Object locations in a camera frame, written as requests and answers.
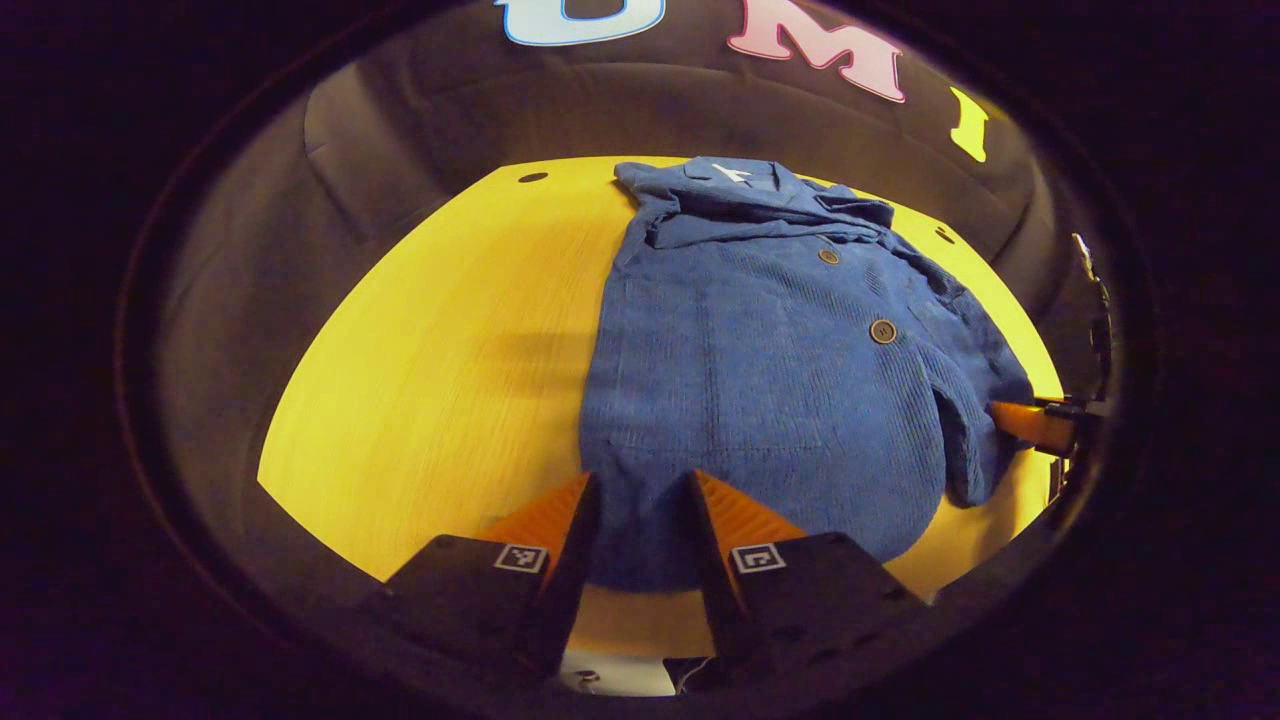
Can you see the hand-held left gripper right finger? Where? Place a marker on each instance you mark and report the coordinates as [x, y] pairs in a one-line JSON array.
[[715, 580]]

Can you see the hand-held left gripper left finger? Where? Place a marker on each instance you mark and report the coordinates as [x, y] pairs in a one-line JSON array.
[[575, 570]]

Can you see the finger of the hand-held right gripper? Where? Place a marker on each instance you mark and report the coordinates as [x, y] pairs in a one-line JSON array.
[[1040, 428]]

